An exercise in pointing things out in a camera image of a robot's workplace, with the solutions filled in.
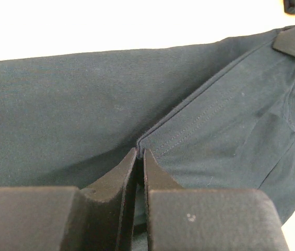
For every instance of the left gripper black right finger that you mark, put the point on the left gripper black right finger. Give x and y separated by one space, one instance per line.
207 219

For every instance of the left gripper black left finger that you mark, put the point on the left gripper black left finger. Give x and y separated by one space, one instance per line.
99 217

